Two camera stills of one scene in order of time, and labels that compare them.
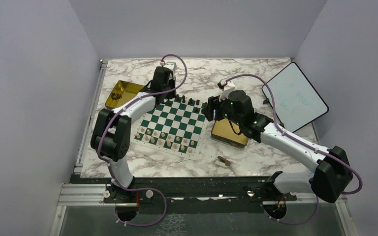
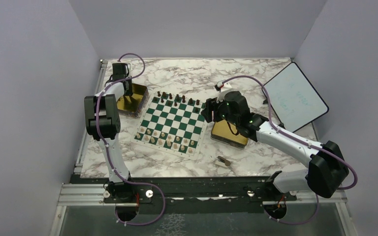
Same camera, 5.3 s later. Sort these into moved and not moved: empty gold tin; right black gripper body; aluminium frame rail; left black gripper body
Moved: left black gripper body
Not moved: aluminium frame rail; right black gripper body; empty gold tin
